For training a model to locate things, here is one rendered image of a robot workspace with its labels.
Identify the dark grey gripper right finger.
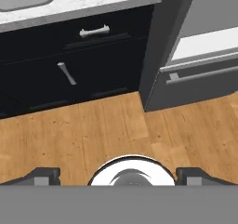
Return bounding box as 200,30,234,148
175,166,238,187

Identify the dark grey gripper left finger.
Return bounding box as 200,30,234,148
0,166,61,187

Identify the white and black round object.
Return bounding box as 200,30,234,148
87,154,177,187

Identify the black cupboard door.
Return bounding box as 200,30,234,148
0,36,150,119

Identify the grey fridge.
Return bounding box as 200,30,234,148
138,0,238,113

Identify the black drawer front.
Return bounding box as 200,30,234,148
0,5,155,64

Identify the grey fridge drawer handle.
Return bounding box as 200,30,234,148
165,65,238,86

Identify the silver cupboard door handle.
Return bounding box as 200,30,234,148
57,61,78,86

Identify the silver drawer handle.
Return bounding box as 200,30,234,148
79,24,111,39

